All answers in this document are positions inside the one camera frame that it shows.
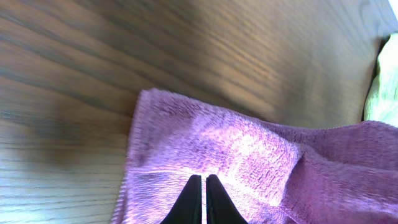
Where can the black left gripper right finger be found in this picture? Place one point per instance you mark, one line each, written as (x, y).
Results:
(220, 209)

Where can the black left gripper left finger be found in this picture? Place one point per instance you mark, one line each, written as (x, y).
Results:
(187, 209)

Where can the purple microfiber cloth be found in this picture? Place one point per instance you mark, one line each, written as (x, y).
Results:
(272, 173)

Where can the green microfiber cloth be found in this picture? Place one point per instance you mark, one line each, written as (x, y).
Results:
(381, 101)

